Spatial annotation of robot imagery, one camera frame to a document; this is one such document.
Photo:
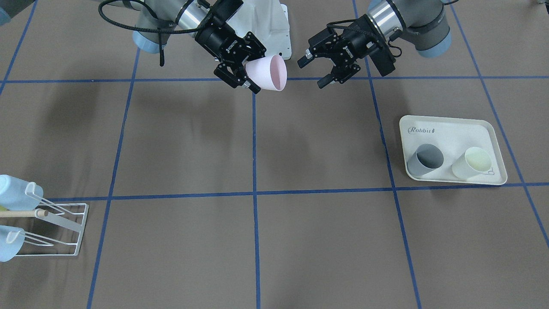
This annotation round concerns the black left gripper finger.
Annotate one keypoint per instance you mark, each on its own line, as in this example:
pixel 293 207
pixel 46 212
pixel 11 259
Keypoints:
pixel 311 54
pixel 339 75

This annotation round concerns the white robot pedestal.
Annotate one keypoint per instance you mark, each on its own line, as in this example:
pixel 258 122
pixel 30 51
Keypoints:
pixel 268 20

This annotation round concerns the cream plastic tray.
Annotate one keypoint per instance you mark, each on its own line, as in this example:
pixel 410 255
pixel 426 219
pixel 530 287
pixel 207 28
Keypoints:
pixel 453 136

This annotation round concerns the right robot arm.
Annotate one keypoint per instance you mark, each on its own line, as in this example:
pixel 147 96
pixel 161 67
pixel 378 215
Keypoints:
pixel 158 20

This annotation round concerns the grey plastic cup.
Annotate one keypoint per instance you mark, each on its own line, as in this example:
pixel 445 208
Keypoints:
pixel 425 159

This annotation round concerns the wooden rack handle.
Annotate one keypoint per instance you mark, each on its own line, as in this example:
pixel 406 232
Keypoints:
pixel 36 213

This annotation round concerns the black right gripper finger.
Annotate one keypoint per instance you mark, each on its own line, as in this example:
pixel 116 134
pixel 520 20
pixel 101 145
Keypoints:
pixel 235 76
pixel 252 47

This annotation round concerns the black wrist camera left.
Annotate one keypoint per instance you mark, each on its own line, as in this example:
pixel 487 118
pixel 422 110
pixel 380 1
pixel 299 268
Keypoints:
pixel 383 60

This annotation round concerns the light blue cup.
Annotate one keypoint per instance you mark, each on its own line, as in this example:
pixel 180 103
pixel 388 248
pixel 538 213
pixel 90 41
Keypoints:
pixel 11 241
pixel 13 195

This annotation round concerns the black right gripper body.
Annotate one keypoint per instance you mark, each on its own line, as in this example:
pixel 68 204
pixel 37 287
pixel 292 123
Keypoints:
pixel 217 39

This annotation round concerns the cream white cup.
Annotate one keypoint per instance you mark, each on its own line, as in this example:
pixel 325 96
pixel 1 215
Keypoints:
pixel 473 162

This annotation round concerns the pink plastic cup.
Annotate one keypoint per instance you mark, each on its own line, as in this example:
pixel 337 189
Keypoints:
pixel 269 73

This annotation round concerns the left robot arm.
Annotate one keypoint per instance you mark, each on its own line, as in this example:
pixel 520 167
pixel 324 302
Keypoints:
pixel 422 23

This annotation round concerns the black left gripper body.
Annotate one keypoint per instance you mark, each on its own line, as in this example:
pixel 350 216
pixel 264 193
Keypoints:
pixel 352 44

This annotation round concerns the white wire cup rack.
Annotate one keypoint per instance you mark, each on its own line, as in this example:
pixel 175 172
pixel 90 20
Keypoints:
pixel 67 218

